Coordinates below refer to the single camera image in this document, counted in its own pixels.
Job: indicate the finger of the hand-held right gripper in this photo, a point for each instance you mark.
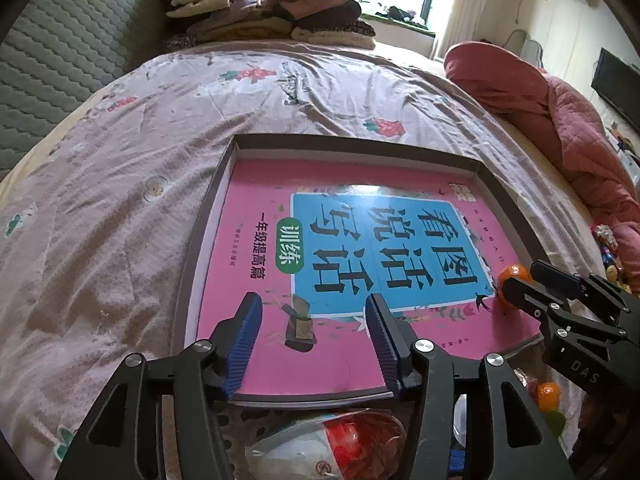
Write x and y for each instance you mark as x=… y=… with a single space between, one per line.
x=525 y=295
x=555 y=275

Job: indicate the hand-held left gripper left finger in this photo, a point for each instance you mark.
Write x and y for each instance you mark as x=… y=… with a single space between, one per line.
x=245 y=340

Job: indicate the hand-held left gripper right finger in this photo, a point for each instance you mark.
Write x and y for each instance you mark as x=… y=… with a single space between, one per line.
x=382 y=345

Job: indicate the orange mandarin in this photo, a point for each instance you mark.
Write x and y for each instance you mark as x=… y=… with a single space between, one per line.
x=547 y=394
x=510 y=275

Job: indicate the shallow grey cardboard box tray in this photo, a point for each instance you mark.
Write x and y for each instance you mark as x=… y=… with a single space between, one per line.
x=202 y=255

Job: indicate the colourful small toy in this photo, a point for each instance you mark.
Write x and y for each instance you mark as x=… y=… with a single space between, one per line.
x=605 y=240

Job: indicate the red and white snack packet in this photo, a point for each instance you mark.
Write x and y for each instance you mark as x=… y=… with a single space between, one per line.
x=345 y=435

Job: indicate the pink and blue book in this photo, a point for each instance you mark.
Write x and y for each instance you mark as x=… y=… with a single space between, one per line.
x=260 y=200

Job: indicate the red quilted blanket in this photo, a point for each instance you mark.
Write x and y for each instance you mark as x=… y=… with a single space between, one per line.
x=575 y=125

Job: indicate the pink printed bedsheet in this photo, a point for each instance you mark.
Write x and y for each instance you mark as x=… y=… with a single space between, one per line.
x=125 y=210

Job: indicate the cream curtain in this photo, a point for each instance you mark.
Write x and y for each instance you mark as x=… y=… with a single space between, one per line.
x=465 y=5

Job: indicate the dark clothes on windowsill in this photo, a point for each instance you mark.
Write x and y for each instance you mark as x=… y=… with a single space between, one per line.
x=402 y=14

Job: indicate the pile of folded clothes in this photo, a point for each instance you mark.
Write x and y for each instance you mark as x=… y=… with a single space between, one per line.
x=300 y=0

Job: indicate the black wall television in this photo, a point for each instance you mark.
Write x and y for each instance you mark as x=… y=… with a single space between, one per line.
x=617 y=85

